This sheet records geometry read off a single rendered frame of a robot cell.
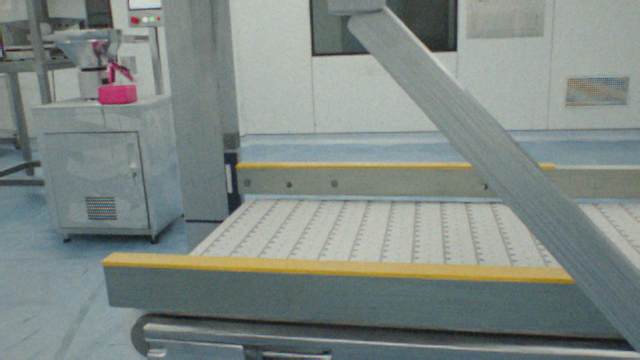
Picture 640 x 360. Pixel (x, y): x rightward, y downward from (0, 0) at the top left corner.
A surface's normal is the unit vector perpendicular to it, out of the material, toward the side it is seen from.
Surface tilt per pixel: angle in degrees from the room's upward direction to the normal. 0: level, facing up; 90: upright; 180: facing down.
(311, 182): 90
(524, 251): 0
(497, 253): 0
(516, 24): 90
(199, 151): 90
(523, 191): 87
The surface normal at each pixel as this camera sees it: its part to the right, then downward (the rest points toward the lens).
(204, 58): -0.18, 0.25
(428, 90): -0.69, 0.16
